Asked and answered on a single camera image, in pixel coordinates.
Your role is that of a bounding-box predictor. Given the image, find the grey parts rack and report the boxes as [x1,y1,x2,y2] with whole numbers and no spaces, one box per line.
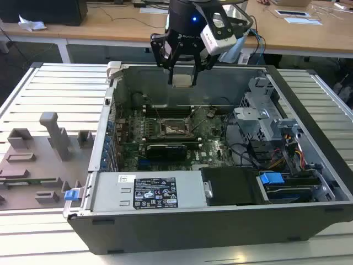
[0,112,96,212]

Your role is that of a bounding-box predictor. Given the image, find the silver metal drive cage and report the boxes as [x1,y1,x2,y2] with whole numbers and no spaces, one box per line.
[233,77,304,155]

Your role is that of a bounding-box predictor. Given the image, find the white paper sheet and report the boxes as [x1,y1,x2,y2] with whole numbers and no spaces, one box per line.
[139,7,169,14]

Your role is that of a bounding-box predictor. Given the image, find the blue expansion slot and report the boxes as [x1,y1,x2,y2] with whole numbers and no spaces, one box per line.
[137,157,151,171]

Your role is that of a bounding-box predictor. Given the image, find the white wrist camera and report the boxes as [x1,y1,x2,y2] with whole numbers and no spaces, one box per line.
[200,13,238,56]

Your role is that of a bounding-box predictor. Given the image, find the grey case release handle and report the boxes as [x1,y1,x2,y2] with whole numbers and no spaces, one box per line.
[106,61,124,81]

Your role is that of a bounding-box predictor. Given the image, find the silver square CPU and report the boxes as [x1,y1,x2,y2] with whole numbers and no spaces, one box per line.
[172,73,193,89]

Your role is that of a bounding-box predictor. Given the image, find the green RAM stick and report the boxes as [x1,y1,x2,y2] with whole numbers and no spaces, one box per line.
[0,178,57,189]

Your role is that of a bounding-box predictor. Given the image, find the brown cardboard box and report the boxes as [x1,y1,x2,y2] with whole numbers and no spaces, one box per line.
[271,0,312,8]

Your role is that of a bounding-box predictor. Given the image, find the black internal cable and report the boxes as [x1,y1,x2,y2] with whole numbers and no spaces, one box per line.
[224,113,263,169]

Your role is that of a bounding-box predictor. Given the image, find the white framed tablet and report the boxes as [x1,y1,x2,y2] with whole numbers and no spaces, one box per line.
[275,9,312,18]

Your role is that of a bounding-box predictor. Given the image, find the blue cable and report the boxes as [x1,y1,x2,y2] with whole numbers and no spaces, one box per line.
[248,27,267,57]

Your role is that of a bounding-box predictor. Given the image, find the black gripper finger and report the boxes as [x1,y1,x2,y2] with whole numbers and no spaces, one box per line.
[150,33,178,85]
[191,46,219,87]

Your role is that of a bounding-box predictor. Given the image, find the black RAM slot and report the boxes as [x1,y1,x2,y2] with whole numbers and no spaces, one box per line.
[143,105,194,113]
[143,136,200,142]
[143,140,200,147]
[143,110,195,118]

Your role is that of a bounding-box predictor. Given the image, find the wooden desk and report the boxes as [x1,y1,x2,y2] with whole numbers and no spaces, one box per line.
[0,0,353,64]

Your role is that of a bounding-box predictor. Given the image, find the blue disk carrier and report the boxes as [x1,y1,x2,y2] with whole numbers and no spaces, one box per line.
[259,171,304,204]

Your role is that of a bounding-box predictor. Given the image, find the crumpled white paper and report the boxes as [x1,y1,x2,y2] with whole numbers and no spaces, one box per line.
[18,14,47,31]

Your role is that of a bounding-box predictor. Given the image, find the black computer box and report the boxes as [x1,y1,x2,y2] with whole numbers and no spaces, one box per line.
[0,0,88,27]

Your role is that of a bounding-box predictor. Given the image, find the red yellow wire bundle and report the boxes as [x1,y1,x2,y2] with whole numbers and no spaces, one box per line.
[271,132,307,171]

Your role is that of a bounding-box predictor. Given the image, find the green motherboard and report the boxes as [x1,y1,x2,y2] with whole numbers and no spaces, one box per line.
[114,106,249,172]

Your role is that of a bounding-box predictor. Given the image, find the black open PC case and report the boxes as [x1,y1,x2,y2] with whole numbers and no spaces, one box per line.
[62,62,353,256]

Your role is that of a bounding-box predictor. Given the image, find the metal socket cover frame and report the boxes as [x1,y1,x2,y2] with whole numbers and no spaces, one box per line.
[164,123,193,138]

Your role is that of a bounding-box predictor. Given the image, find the silver power supply unit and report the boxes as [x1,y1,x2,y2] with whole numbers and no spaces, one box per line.
[90,171,207,212]

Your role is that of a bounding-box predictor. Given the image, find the black graphics card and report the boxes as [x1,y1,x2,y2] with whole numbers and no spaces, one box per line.
[146,143,188,161]

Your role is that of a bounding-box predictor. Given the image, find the pale blue paper sheet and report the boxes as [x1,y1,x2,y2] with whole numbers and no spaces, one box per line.
[285,17,323,26]

